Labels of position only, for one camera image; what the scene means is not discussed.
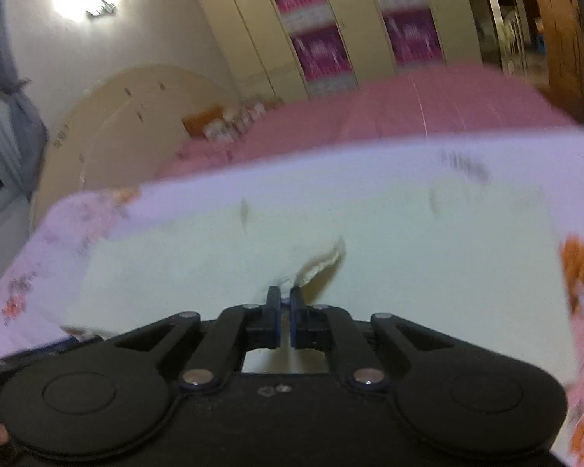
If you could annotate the cream wardrobe with pink panels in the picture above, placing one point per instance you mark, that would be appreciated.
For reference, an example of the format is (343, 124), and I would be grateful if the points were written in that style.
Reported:
(355, 14)

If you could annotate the cream knitted garment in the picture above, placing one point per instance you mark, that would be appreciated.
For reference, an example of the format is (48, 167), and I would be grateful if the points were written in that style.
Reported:
(394, 253)

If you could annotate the floral bed sheet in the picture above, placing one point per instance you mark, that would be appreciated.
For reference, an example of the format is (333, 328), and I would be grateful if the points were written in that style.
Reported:
(53, 253)

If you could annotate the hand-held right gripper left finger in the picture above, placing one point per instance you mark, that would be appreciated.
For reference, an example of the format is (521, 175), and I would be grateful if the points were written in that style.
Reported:
(274, 323)

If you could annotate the round beige headboard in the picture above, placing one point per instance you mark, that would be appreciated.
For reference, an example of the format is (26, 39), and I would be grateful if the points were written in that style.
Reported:
(126, 116)

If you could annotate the white rack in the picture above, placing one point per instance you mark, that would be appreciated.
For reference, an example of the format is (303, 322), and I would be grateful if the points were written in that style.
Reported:
(511, 39)

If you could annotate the pink bed cover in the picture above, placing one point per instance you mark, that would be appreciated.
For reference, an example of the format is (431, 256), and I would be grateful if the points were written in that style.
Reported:
(379, 107)

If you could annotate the brown wooden door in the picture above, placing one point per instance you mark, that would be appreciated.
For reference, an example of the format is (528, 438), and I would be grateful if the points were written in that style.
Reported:
(559, 34)

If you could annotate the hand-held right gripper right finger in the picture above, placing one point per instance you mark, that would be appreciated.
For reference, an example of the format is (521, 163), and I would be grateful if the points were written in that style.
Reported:
(296, 323)

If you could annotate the orange floral pillow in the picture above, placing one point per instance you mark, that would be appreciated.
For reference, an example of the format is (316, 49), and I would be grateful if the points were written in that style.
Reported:
(209, 124)

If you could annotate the grey curtain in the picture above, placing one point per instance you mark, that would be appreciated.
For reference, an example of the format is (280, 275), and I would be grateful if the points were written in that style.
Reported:
(9, 58)

